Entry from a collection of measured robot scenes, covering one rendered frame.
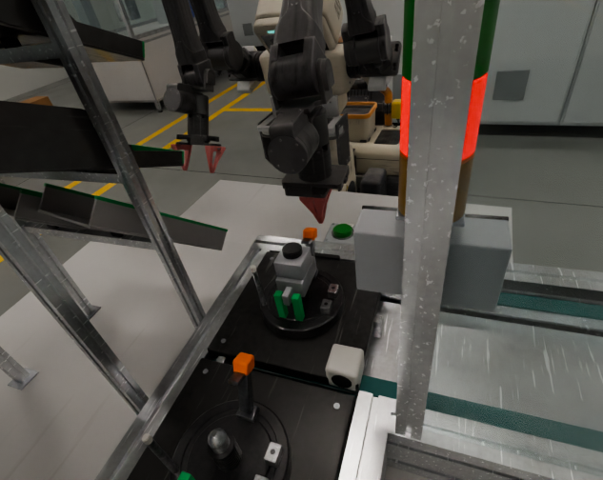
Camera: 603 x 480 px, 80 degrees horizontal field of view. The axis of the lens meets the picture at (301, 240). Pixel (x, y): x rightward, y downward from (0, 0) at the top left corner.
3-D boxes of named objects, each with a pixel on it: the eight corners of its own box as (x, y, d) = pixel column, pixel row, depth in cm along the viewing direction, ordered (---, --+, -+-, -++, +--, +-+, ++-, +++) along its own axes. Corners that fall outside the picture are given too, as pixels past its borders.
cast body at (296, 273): (292, 266, 61) (285, 232, 57) (317, 270, 59) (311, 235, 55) (272, 303, 55) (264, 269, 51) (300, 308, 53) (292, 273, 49)
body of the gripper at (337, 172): (341, 194, 58) (337, 151, 53) (282, 191, 61) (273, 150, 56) (350, 174, 62) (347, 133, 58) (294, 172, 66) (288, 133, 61)
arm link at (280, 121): (330, 53, 50) (274, 64, 53) (304, 79, 41) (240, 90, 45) (344, 136, 57) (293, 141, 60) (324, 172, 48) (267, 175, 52)
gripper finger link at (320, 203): (329, 233, 63) (324, 188, 58) (291, 230, 66) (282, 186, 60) (338, 211, 68) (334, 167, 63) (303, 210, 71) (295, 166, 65)
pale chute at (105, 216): (176, 237, 79) (181, 217, 79) (222, 250, 73) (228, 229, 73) (36, 211, 54) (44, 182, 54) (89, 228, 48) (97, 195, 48)
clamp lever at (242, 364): (243, 402, 46) (240, 350, 44) (257, 406, 45) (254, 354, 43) (228, 423, 43) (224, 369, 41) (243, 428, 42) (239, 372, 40)
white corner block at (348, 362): (334, 358, 55) (332, 341, 52) (365, 364, 53) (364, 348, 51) (326, 386, 51) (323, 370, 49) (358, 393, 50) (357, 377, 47)
